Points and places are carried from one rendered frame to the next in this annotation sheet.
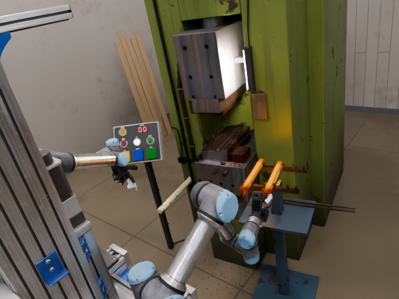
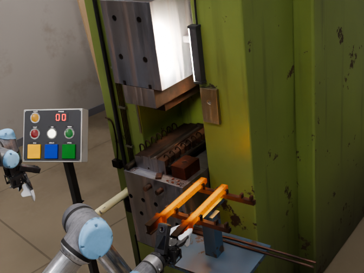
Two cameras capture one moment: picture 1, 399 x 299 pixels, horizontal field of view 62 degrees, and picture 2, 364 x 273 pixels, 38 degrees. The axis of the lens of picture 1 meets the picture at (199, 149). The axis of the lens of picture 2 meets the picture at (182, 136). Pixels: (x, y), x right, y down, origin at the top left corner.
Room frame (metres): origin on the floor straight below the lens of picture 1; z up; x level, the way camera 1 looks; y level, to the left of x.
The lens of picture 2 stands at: (-0.27, -0.51, 2.20)
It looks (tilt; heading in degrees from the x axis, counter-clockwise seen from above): 26 degrees down; 6
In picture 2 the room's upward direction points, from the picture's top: 7 degrees counter-clockwise
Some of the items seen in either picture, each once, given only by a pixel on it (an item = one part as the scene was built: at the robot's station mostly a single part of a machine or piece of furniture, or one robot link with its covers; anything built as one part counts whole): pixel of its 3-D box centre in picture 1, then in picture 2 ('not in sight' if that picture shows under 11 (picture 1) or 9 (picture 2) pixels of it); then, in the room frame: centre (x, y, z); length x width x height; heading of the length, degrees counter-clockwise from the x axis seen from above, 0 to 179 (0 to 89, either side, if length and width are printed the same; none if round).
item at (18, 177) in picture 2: (120, 171); (15, 173); (1.82, 0.50, 1.07); 0.09 x 0.08 x 0.12; 136
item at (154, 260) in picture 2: (253, 223); (153, 265); (1.23, -0.19, 0.96); 0.08 x 0.05 x 0.08; 60
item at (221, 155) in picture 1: (227, 141); (175, 145); (2.20, -0.21, 0.96); 0.42 x 0.20 x 0.09; 145
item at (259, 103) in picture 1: (259, 106); (210, 105); (1.95, -0.42, 1.27); 0.09 x 0.02 x 0.17; 55
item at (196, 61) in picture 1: (220, 58); (167, 33); (2.17, -0.25, 1.56); 0.42 x 0.39 x 0.40; 145
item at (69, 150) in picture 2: (151, 153); (69, 151); (2.13, 0.34, 1.01); 0.07 x 0.05 x 0.07; 80
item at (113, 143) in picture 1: (113, 148); (7, 142); (1.82, 0.50, 1.23); 0.09 x 0.08 x 0.11; 144
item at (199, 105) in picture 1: (219, 94); (167, 81); (2.20, -0.21, 1.32); 0.42 x 0.20 x 0.10; 145
